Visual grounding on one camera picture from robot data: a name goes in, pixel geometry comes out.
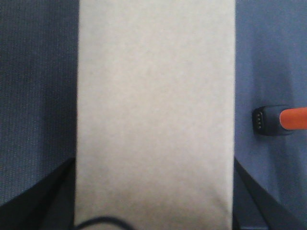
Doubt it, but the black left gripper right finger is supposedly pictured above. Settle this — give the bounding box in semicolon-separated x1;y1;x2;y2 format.
232;159;307;230

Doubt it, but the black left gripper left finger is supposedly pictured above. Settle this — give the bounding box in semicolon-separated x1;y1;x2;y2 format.
0;158;76;230

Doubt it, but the brown cardboard package box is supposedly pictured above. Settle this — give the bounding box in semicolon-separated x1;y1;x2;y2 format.
75;0;235;230

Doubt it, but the orange black barcode scanner gun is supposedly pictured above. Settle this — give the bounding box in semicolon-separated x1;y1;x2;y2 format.
252;105;307;136

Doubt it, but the black cable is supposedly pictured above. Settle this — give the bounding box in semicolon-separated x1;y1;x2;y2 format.
74;216;135;230

